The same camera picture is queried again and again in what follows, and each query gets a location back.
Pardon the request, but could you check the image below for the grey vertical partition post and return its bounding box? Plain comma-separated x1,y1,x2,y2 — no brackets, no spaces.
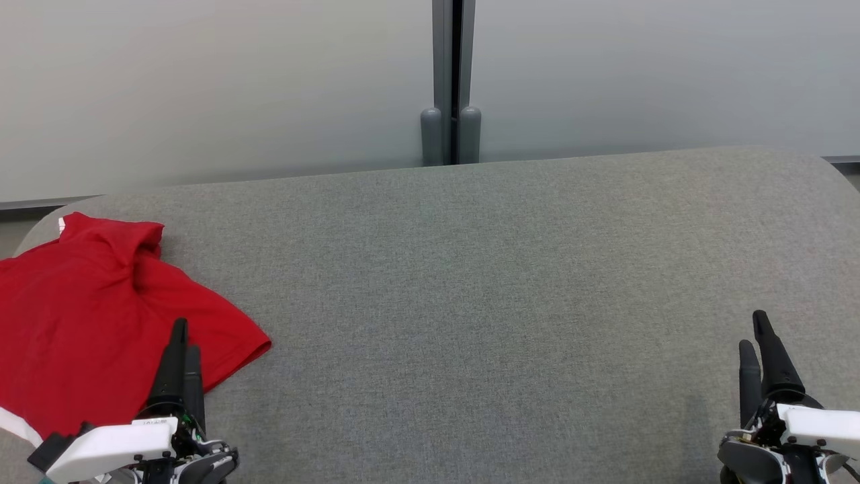
432,0,477,165

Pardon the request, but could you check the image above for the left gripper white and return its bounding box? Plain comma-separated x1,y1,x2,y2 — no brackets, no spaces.
46,318,240,484

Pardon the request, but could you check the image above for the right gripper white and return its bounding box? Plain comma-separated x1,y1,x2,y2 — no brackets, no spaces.
718,310,860,484

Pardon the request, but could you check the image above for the grey cylindrical post cap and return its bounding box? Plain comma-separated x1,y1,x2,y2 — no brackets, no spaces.
421,106,444,167
459,106,482,165

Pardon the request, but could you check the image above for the red basketball shorts white stripe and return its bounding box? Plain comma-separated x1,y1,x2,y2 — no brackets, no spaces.
0,252,273,448

